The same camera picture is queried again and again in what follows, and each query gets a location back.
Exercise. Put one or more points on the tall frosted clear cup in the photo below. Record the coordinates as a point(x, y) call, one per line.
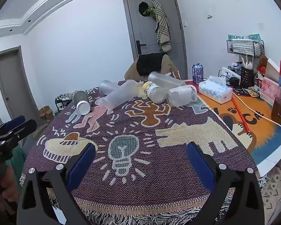
point(121, 93)

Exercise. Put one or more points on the blue drink can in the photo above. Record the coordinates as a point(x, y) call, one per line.
point(197, 73)

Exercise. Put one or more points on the green hanging item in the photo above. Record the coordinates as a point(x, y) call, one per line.
point(150, 11)

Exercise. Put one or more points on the long frosted clear cup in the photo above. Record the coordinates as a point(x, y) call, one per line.
point(165, 79)

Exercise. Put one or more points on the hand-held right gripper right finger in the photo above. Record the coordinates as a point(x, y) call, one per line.
point(200, 166)

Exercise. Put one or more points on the person's left hand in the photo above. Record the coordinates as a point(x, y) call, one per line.
point(9, 187)

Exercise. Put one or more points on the shoe rack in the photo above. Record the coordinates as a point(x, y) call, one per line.
point(63, 103)

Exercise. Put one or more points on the small dark snack packet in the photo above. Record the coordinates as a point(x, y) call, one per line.
point(251, 91)

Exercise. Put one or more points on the white plastic utensils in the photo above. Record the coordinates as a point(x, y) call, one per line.
point(247, 63)

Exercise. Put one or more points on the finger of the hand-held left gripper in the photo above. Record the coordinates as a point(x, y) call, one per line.
point(25, 127)
point(15, 121)

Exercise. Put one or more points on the brown plush toy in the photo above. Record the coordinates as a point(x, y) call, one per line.
point(262, 63)

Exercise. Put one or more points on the plain grey door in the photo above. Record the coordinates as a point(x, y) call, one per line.
point(14, 82)

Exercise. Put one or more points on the patterned white cloth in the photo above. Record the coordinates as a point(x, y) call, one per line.
point(272, 189)

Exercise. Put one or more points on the grey door with hooks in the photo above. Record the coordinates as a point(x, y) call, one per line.
point(135, 23)

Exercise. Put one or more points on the green cloth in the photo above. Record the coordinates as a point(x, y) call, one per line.
point(17, 163)

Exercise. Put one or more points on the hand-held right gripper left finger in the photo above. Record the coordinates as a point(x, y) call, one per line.
point(81, 165)

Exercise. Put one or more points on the black hat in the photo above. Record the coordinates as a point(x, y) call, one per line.
point(143, 8)

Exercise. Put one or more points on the white tissue pack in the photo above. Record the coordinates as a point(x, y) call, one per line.
point(215, 90)

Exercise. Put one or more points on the white paper box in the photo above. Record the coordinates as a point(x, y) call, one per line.
point(271, 68)

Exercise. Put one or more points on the small frosted clear cup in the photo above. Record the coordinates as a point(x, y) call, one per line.
point(106, 86)

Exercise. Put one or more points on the white power strip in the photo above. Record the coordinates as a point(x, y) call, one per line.
point(230, 72)

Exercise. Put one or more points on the cardboard box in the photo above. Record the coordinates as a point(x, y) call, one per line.
point(46, 114)

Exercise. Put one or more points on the black mesh utensil holder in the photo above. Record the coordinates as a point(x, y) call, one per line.
point(246, 77)

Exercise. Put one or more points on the crumpled clear plastic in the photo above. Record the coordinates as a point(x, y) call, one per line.
point(140, 91)

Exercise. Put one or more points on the purple printed woven blanket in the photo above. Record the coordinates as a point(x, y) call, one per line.
point(154, 145)

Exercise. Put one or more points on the clear bottle with yellow cap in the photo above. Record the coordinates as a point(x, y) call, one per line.
point(154, 91)

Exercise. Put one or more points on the red stick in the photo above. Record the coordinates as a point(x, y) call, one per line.
point(241, 114)

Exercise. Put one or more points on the plaid scarf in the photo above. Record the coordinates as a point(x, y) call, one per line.
point(162, 25)

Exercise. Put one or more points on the black cloth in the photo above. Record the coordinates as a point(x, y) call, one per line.
point(149, 63)

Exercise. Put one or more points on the pink flowered box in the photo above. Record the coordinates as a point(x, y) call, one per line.
point(270, 89)

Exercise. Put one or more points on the tan chair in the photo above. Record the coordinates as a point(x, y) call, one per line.
point(169, 66)

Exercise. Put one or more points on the grey cup with white rim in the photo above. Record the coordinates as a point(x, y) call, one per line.
point(80, 100)

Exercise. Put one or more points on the orange cartoon desk mat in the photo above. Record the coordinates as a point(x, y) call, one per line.
point(260, 126)

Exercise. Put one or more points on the wide frosted clear cup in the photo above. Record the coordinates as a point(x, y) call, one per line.
point(181, 95)

